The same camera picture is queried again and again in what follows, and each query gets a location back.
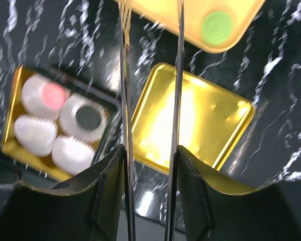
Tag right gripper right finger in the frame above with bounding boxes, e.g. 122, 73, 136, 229
177, 146, 301, 240

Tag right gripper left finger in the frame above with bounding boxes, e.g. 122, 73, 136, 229
0, 145, 124, 240

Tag black round cookie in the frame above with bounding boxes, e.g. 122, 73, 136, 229
75, 105, 101, 131

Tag pink round cookie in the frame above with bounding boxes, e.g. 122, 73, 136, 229
41, 83, 67, 110

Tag metal tongs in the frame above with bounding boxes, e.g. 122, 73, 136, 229
118, 1, 184, 240

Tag white paper cup front right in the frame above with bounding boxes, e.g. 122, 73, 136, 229
51, 136, 95, 176

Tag white paper cup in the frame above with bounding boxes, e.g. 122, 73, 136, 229
51, 136, 95, 176
59, 94, 107, 143
21, 74, 70, 120
14, 114, 58, 157

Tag gold cookie tin box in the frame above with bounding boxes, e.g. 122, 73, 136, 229
1, 66, 121, 181

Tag white paper cup front left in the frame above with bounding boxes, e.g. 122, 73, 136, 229
14, 114, 58, 157

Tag gold tin lid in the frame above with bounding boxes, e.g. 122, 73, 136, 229
132, 63, 255, 174

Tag white paper cup back right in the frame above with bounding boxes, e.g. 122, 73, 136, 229
59, 94, 107, 143

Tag white paper cup back left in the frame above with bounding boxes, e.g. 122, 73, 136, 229
21, 74, 70, 120

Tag green round cookie bottom right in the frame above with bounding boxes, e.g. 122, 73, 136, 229
201, 11, 233, 46

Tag orange plastic tray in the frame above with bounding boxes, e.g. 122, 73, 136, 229
131, 0, 264, 53

